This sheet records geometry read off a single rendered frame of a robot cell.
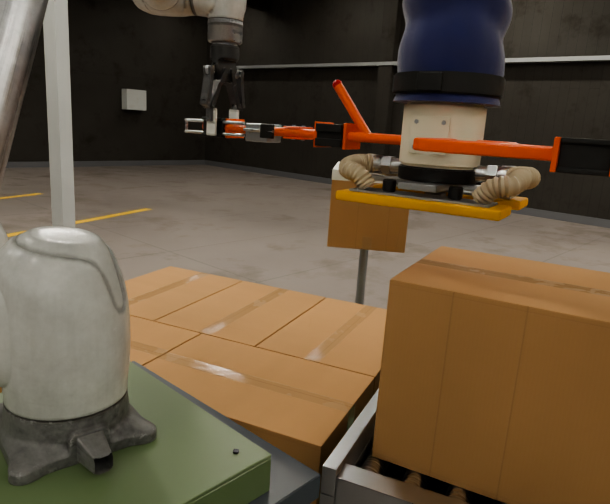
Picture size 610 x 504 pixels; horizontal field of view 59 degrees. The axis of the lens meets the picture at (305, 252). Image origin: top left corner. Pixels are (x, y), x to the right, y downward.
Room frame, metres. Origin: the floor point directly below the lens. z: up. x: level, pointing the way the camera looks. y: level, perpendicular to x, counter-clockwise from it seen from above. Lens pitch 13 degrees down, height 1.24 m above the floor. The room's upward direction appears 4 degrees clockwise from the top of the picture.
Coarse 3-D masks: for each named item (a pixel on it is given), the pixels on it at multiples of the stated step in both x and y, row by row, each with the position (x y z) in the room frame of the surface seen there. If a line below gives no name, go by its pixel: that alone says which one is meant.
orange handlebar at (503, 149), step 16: (240, 128) 1.42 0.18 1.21; (288, 128) 1.36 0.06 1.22; (304, 128) 1.35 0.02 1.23; (400, 144) 1.21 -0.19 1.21; (416, 144) 0.94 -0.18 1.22; (432, 144) 0.92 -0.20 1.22; (448, 144) 0.91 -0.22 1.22; (464, 144) 0.89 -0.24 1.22; (480, 144) 0.88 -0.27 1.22; (496, 144) 0.87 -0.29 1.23; (512, 144) 0.86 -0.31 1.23; (544, 160) 0.83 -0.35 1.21
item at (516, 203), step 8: (376, 184) 1.32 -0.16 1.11; (480, 184) 1.22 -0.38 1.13; (416, 192) 1.26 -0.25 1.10; (424, 192) 1.25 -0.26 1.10; (464, 192) 1.22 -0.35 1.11; (496, 200) 1.17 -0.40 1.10; (504, 200) 1.16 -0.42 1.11; (512, 200) 1.15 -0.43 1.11; (520, 200) 1.16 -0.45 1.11; (512, 208) 1.15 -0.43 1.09; (520, 208) 1.15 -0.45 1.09
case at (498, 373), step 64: (448, 256) 1.27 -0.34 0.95; (448, 320) 0.98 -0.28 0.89; (512, 320) 0.93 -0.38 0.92; (576, 320) 0.89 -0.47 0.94; (384, 384) 1.04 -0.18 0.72; (448, 384) 0.98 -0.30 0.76; (512, 384) 0.93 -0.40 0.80; (576, 384) 0.88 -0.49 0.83; (384, 448) 1.03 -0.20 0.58; (448, 448) 0.97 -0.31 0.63; (512, 448) 0.92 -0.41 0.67; (576, 448) 0.87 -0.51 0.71
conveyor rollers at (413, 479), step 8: (368, 456) 1.05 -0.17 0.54; (368, 464) 1.01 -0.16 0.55; (376, 464) 1.02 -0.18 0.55; (384, 464) 1.03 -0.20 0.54; (376, 472) 0.99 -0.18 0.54; (384, 472) 1.02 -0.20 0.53; (408, 472) 1.00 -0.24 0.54; (416, 472) 1.00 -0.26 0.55; (408, 480) 0.97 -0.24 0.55; (416, 480) 0.97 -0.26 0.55; (424, 480) 0.98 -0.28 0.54; (424, 488) 0.97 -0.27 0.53; (448, 488) 0.97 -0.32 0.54; (456, 488) 0.95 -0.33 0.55; (448, 496) 0.93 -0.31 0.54; (456, 496) 0.93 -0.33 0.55; (464, 496) 0.93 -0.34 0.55
